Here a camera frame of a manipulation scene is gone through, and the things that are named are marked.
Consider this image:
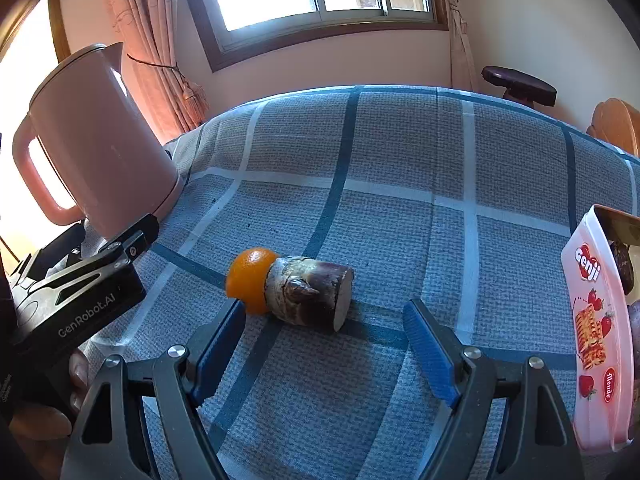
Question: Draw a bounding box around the dark round stool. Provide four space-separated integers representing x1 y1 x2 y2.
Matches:
481 65 558 109

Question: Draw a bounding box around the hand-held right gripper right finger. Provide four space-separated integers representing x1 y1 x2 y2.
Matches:
402 298 583 480

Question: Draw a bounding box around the pink electric kettle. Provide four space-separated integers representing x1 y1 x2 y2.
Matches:
12 42 185 242

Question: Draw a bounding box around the brown framed window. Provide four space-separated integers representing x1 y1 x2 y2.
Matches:
180 0 451 74

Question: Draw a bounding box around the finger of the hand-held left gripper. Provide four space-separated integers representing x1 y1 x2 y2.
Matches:
98 213 161 264
11 221 87 282

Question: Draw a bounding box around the person's left hand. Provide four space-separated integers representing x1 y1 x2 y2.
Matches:
7 350 91 463

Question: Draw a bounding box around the pink patterned curtain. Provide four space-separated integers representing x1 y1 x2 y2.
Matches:
100 0 212 134
434 0 482 94

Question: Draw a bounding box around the cut taro piece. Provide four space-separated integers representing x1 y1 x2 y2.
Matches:
264 255 355 333

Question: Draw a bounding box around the blue plaid tablecloth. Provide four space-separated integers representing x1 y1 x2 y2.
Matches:
75 85 640 480

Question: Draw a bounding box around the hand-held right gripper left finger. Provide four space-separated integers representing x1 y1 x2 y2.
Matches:
62 300 248 480

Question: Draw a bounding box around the orange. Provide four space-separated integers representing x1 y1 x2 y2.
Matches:
225 247 277 316

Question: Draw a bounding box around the metal tin box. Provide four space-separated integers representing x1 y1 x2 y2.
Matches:
560 204 640 457

